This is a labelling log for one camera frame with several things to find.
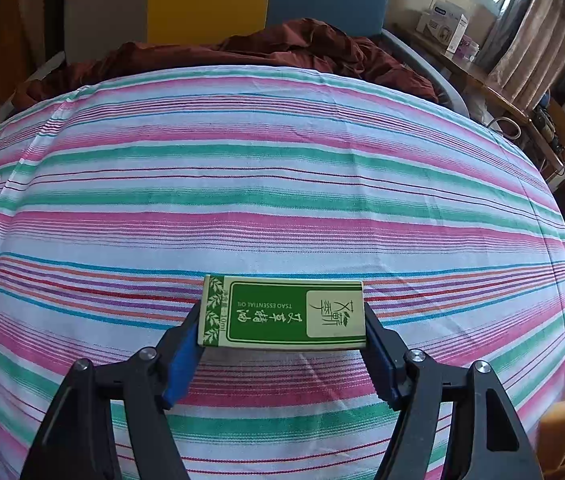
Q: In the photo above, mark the green box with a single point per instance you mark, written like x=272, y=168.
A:
x=272, y=315

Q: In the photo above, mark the grey yellow blue armchair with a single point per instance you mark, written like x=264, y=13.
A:
x=212, y=0

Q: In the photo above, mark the dark wooden post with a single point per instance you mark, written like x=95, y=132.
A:
x=60, y=5

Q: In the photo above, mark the striped bed sheet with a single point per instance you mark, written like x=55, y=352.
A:
x=262, y=185

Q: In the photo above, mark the wooden desk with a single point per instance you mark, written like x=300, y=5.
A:
x=492, y=85

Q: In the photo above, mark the maroon blanket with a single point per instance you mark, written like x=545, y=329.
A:
x=312, y=45

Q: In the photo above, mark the orange sponge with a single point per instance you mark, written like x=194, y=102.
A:
x=562, y=430

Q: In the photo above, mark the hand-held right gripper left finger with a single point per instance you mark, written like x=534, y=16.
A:
x=182, y=360

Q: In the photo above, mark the small pink tub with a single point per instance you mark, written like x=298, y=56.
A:
x=468, y=50

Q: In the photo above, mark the pink patterned curtain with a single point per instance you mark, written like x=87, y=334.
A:
x=532, y=35

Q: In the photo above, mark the white cardboard box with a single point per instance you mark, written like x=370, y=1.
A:
x=442, y=25

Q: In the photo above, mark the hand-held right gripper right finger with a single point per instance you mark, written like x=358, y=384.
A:
x=382, y=365

